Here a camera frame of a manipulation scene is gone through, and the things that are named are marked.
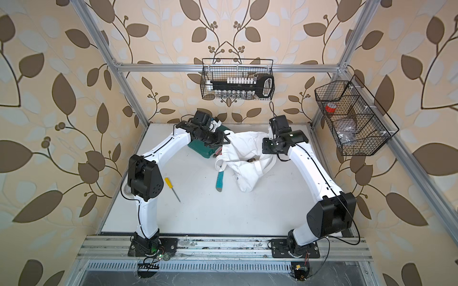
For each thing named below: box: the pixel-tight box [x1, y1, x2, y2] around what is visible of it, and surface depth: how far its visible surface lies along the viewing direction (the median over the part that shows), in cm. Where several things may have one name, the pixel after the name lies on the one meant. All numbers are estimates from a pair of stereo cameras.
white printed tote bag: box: [215, 129, 277, 192], surface depth 86 cm
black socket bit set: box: [205, 73, 274, 99], surface depth 86 cm
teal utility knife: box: [215, 171, 225, 193], surface depth 96 cm
